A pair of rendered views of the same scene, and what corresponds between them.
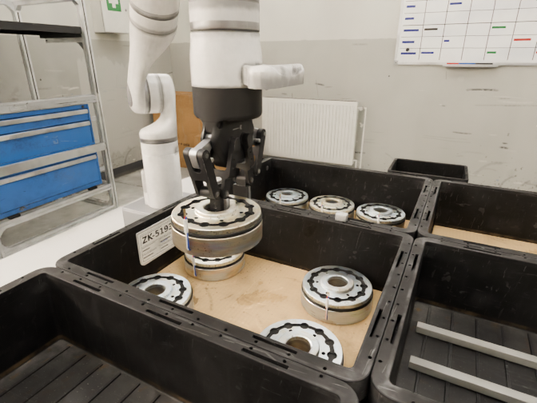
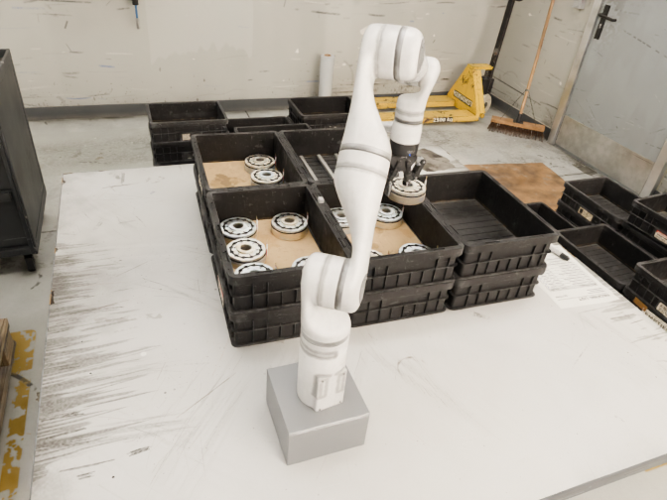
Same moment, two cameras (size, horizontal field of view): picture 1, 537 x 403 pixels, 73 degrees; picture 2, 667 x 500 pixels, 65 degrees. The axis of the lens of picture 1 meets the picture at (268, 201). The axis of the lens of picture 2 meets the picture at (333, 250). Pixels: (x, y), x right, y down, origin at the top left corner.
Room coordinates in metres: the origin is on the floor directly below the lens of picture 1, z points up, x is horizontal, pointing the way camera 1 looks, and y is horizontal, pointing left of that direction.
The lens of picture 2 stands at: (1.46, 0.74, 1.65)
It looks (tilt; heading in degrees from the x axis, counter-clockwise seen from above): 35 degrees down; 220
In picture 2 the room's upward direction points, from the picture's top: 6 degrees clockwise
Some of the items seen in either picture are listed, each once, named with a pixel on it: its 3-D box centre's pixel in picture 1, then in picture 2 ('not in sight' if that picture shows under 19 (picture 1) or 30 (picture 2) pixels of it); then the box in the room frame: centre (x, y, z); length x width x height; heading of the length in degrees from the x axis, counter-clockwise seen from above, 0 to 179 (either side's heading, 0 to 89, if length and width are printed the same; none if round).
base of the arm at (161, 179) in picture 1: (162, 172); (322, 360); (0.91, 0.28, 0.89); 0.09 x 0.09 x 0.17; 72
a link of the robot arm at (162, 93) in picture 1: (156, 110); (328, 299); (0.92, 0.28, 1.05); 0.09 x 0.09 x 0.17; 30
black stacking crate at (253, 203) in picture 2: (320, 212); (274, 244); (0.70, -0.11, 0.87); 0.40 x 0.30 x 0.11; 62
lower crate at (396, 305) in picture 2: not in sight; (374, 262); (0.43, 0.03, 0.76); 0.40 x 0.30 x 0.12; 62
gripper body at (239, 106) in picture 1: (228, 122); (402, 154); (0.41, 0.04, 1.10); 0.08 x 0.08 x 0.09
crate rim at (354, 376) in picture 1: (245, 255); (381, 216); (0.43, 0.03, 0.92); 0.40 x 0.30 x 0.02; 62
